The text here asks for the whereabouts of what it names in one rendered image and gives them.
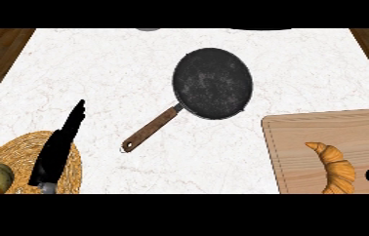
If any pale wooden cutting board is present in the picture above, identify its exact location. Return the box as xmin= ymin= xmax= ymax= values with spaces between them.
xmin=261 ymin=108 xmax=369 ymax=195

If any golden croissant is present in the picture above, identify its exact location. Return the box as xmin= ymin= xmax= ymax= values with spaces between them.
xmin=304 ymin=141 xmax=357 ymax=195

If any yellow-green round fruit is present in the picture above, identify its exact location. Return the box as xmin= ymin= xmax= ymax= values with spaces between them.
xmin=0 ymin=163 xmax=16 ymax=194

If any black pan with wooden handle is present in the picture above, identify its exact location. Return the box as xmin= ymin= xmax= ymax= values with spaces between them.
xmin=120 ymin=47 xmax=256 ymax=154

